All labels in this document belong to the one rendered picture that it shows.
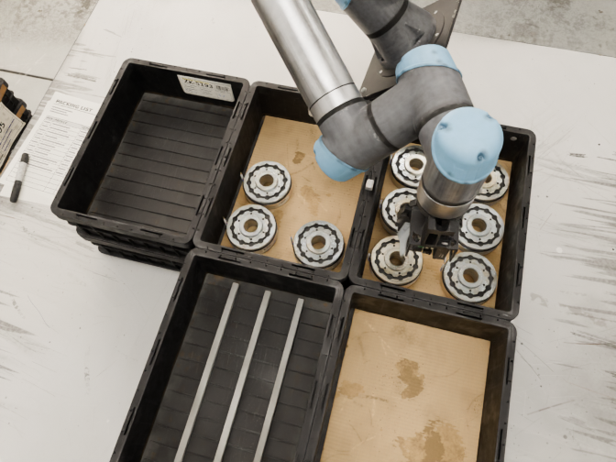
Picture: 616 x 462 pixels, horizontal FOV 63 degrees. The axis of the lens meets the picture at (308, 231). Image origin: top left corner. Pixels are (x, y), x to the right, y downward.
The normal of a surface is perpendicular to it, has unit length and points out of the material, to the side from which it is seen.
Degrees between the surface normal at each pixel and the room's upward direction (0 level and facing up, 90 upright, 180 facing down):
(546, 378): 0
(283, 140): 0
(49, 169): 0
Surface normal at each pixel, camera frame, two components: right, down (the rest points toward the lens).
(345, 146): -0.47, 0.29
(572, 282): -0.04, -0.40
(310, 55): -0.16, 0.03
